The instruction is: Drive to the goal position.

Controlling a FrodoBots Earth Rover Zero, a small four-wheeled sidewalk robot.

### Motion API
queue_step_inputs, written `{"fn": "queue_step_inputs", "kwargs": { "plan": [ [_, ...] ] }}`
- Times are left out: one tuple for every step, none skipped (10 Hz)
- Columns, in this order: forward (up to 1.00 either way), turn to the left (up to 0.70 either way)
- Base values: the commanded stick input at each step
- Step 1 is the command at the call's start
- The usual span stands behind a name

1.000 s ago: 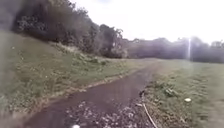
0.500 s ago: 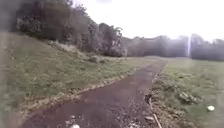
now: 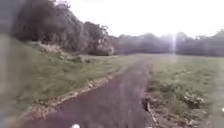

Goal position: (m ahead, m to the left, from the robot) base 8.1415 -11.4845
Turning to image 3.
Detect grass slope with stony edge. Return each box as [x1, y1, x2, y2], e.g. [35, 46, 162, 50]
[0, 34, 138, 128]

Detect dense dark wood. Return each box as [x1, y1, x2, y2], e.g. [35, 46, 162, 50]
[0, 0, 116, 57]

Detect row of distant trees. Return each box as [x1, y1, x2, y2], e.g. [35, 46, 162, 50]
[109, 29, 224, 58]

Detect flat grass field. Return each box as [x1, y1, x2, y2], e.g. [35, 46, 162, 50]
[143, 53, 224, 128]

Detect dark dirt path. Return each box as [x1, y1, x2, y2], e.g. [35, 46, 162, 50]
[19, 58, 158, 128]

